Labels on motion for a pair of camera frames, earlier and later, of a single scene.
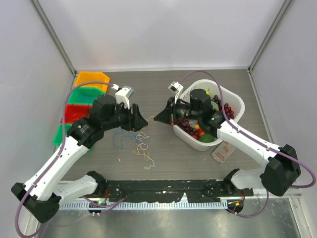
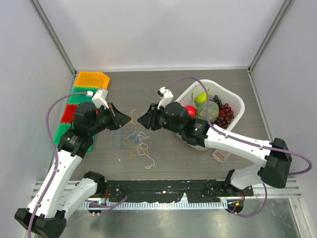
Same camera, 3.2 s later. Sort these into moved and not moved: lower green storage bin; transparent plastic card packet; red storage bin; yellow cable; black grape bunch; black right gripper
Moved: black right gripper; yellow cable
Not moved: black grape bunch; transparent plastic card packet; lower green storage bin; red storage bin
